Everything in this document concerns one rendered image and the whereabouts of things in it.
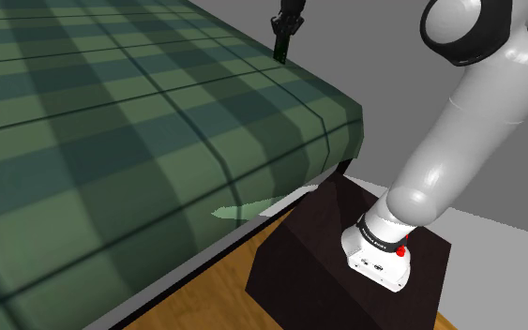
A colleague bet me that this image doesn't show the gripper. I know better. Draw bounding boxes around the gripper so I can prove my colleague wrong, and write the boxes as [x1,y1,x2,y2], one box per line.
[270,0,308,65]

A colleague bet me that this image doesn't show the dark robot stand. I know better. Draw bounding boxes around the dark robot stand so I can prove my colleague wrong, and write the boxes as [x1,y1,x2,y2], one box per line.
[244,171,453,330]

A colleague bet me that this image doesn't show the green plaid bed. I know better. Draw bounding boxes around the green plaid bed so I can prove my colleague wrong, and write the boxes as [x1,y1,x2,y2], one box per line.
[0,0,365,330]

